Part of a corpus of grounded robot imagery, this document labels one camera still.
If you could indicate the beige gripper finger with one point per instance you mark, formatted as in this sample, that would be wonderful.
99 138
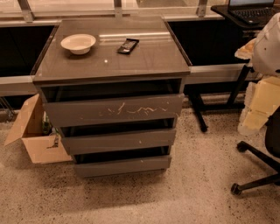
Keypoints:
262 99
246 51

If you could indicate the grey bottom drawer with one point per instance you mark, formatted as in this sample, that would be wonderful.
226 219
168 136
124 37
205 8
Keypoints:
142 164

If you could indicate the grey drawer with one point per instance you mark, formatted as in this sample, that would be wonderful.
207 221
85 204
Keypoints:
118 110
118 142
142 164

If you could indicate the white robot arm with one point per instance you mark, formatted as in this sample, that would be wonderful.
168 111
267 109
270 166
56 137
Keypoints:
266 55

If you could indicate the grey drawer cabinet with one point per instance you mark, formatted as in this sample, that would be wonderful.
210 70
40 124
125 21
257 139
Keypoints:
156 66

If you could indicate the grey middle drawer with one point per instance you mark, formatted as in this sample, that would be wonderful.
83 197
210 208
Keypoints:
118 142

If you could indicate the grey top drawer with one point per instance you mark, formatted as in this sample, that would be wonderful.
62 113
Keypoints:
118 110

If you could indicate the open cardboard box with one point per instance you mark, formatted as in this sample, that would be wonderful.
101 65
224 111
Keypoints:
28 127

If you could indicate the black laptop stand table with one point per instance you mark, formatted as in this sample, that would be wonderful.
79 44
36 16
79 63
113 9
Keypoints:
227 55

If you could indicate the black office chair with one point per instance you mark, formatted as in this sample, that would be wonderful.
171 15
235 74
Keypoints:
272 144

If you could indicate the black laptop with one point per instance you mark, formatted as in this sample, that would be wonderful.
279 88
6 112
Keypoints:
252 12

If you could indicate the black snack packet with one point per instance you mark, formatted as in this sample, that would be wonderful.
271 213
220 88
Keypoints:
128 46

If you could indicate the white bowl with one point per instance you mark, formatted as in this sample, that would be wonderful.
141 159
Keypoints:
78 43

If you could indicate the green bottle in box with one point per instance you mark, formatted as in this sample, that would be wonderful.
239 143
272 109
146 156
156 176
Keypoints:
46 125

